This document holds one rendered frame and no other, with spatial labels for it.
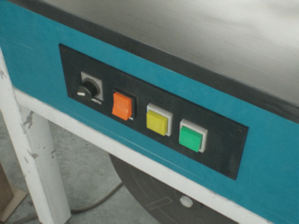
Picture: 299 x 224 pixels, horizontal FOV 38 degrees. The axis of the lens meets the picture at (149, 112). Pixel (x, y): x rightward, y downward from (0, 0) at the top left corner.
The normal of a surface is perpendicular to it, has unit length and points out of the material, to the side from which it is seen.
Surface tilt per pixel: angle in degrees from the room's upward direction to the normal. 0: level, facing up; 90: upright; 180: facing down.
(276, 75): 0
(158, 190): 90
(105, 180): 0
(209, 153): 90
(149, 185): 90
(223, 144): 90
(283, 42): 0
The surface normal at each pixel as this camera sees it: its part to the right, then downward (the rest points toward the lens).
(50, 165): 0.84, 0.40
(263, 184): -0.55, 0.60
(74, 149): 0.00, -0.70
